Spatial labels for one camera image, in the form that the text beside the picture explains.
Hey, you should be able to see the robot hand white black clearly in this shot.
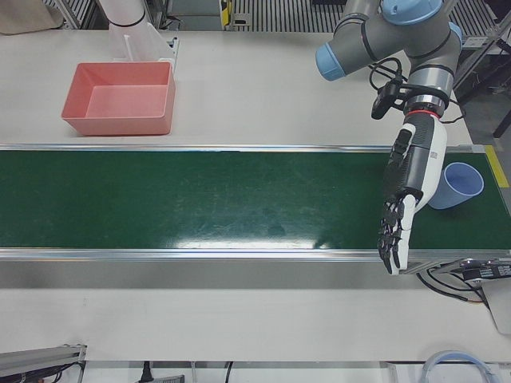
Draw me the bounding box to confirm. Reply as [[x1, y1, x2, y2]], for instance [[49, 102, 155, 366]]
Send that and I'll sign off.
[[377, 113, 449, 277]]

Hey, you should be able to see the light blue plastic cup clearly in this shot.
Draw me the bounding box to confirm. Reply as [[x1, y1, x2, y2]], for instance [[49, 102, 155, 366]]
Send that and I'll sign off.
[[429, 161, 485, 211]]

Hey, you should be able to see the pink plastic box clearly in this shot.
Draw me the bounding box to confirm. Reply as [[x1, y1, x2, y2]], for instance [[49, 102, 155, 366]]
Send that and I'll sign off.
[[60, 61, 177, 137]]

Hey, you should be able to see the black conveyor motor unit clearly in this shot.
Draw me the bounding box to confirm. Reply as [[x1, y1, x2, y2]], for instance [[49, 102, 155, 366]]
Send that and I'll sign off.
[[454, 257, 511, 287]]

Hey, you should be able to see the grey metal cover plate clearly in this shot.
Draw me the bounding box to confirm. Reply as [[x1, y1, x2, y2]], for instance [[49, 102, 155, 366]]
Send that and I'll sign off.
[[481, 278, 511, 337]]

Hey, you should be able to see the aluminium profile bar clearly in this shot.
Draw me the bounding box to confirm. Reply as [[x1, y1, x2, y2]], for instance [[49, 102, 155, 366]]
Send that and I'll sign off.
[[0, 342, 88, 383]]

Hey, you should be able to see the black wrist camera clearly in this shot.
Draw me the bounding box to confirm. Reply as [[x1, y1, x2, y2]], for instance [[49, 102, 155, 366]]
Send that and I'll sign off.
[[370, 81, 405, 120]]

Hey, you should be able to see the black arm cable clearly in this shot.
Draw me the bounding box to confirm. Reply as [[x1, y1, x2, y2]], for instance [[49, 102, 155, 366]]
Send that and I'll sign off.
[[368, 57, 404, 92]]

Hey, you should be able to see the light blue hose coil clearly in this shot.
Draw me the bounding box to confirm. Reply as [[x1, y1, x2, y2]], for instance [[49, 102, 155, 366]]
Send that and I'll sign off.
[[422, 349, 502, 383]]

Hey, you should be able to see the green conveyor belt aluminium frame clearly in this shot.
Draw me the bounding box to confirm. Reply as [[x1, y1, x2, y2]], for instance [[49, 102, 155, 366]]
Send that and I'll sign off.
[[0, 142, 511, 290]]

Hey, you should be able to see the metal angle bracket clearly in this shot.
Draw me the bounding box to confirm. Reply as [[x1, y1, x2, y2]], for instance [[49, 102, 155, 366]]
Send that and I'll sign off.
[[164, 36, 180, 77]]

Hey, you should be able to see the white cylindrical post with base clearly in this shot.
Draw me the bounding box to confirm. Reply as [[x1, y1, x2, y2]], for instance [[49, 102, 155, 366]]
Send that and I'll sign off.
[[97, 0, 175, 63]]

